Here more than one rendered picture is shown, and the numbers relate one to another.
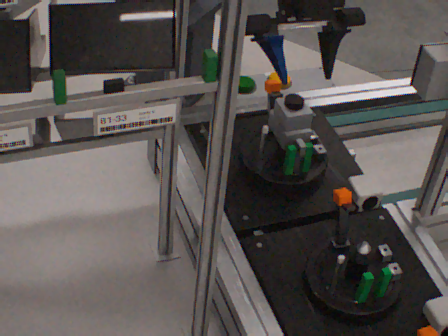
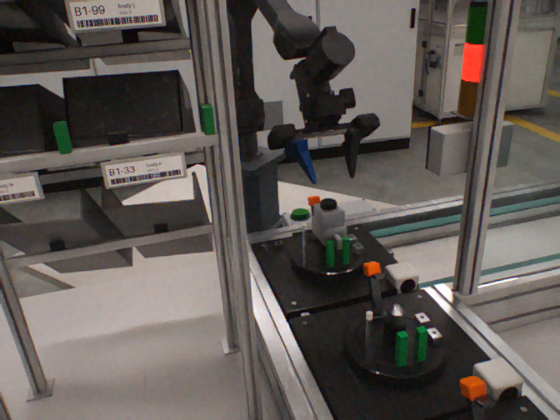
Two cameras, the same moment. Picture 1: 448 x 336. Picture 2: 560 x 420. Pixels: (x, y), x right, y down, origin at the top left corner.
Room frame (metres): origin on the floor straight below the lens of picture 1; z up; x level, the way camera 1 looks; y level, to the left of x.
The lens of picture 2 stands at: (0.09, -0.13, 1.48)
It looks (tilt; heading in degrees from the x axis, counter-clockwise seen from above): 26 degrees down; 9
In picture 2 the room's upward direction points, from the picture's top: 3 degrees counter-clockwise
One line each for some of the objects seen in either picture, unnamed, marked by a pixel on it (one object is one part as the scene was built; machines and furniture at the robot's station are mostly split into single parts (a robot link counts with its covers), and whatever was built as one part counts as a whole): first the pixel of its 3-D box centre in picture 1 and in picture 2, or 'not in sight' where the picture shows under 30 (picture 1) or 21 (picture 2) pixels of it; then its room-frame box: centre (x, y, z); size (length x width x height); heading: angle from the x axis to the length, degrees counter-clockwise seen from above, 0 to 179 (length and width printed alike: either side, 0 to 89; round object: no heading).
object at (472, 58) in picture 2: not in sight; (481, 61); (0.86, -0.31, 1.33); 0.05 x 0.05 x 0.05
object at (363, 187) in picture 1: (363, 193); (401, 279); (0.84, -0.22, 0.97); 0.05 x 0.05 x 0.04; 24
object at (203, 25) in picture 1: (174, 42); (248, 193); (1.21, 0.13, 0.96); 0.15 x 0.15 x 0.20; 65
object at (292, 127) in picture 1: (294, 121); (330, 221); (0.88, -0.09, 1.06); 0.08 x 0.04 x 0.07; 24
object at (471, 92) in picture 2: not in sight; (477, 96); (0.86, -0.31, 1.28); 0.05 x 0.05 x 0.05
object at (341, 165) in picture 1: (282, 166); (328, 266); (0.89, -0.09, 0.96); 0.24 x 0.24 x 0.02; 24
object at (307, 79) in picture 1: (277, 94); (329, 222); (1.12, -0.08, 0.93); 0.21 x 0.07 x 0.06; 114
